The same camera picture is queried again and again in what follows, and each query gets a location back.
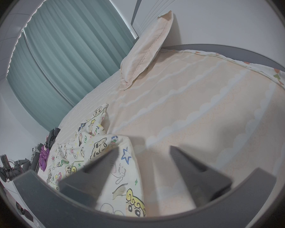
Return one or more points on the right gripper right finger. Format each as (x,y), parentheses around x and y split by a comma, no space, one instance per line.
(199,182)

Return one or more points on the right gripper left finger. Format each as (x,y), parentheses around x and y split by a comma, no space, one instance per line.
(90,182)

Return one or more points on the white printed pyjama top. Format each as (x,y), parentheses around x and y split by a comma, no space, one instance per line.
(85,146)

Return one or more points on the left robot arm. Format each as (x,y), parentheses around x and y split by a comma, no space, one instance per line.
(7,170)

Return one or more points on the pile of clothes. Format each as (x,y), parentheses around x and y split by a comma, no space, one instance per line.
(44,160)

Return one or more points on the bed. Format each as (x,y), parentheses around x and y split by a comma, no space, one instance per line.
(204,103)

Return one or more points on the dark grey chest of drawers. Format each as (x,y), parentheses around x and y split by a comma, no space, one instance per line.
(34,164)

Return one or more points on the blue-green curtain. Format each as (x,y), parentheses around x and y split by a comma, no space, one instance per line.
(35,87)
(80,32)

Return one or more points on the pale pink pillow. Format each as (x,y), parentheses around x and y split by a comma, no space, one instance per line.
(147,49)

